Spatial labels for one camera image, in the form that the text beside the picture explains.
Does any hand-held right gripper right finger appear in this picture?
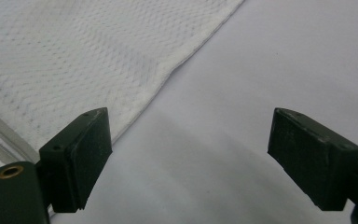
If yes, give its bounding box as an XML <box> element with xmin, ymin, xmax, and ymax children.
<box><xmin>267</xmin><ymin>107</ymin><xmax>358</xmax><ymax>212</ymax></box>

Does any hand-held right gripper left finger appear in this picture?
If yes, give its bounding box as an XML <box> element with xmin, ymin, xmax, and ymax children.
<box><xmin>36</xmin><ymin>106</ymin><xmax>114</xmax><ymax>214</ymax></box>

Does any white textured towel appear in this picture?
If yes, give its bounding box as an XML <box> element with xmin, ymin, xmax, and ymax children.
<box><xmin>0</xmin><ymin>0</ymin><xmax>246</xmax><ymax>180</ymax></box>

